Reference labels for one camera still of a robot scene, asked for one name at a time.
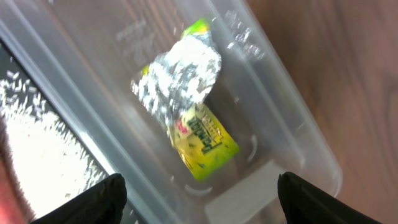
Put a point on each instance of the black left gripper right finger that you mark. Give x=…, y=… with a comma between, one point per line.
x=302, y=202

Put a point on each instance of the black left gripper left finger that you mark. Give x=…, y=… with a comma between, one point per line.
x=101, y=204

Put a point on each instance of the white rice pile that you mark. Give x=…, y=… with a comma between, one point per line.
x=51, y=164

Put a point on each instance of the foil wrapper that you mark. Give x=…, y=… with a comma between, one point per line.
x=173, y=88

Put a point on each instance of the black waste tray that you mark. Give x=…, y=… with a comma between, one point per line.
x=14, y=205

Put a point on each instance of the clear plastic bin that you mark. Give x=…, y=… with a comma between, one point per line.
x=82, y=56

